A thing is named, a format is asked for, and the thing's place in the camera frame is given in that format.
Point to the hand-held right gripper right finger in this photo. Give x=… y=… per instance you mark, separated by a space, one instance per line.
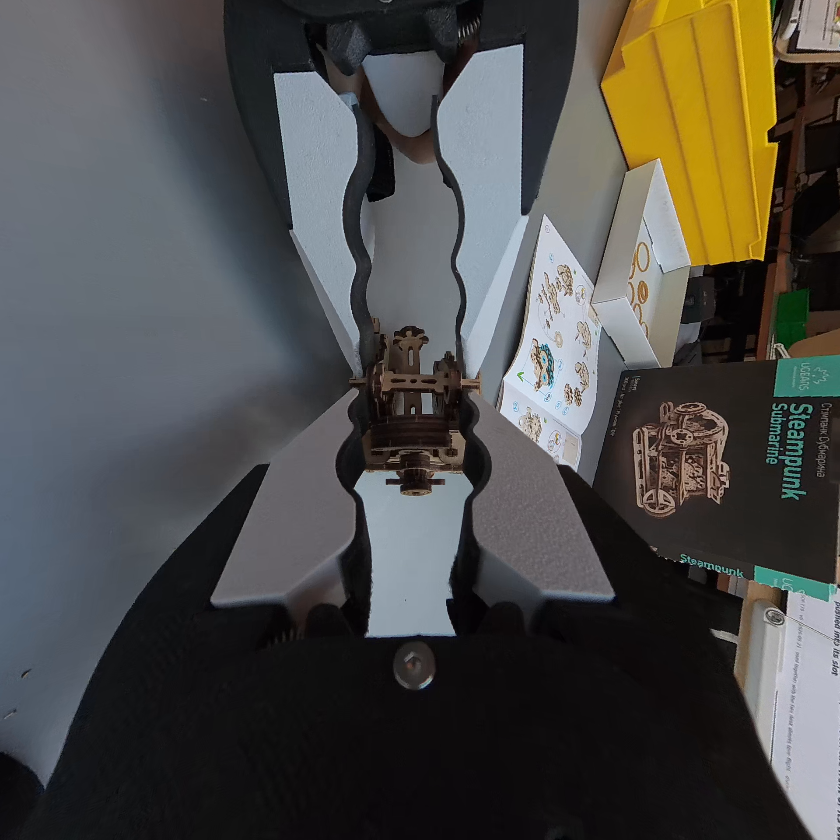
x=538 y=525

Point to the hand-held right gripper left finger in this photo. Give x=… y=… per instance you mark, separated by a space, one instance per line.
x=289 y=525

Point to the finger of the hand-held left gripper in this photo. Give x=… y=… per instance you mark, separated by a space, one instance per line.
x=315 y=164
x=492 y=164

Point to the wooden submarine model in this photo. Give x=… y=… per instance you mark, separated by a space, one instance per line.
x=413 y=413

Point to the grey desk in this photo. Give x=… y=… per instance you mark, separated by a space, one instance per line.
x=131 y=328

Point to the black model kit box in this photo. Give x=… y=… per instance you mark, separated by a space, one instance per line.
x=689 y=525

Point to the illustrated instruction booklet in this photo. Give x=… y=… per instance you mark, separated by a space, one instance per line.
x=558 y=315

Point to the white cardboard box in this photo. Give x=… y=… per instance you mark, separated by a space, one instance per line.
x=663 y=203

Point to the pile of wooden rings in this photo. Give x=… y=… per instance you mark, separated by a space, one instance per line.
x=640 y=289

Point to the yellow plastic bin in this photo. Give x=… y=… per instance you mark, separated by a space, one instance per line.
x=695 y=118

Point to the printed instruction sheet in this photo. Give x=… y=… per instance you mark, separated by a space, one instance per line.
x=814 y=689

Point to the green plastic bin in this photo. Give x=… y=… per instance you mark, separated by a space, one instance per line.
x=791 y=318

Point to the white paper sheet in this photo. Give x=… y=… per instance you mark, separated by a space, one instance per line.
x=814 y=26

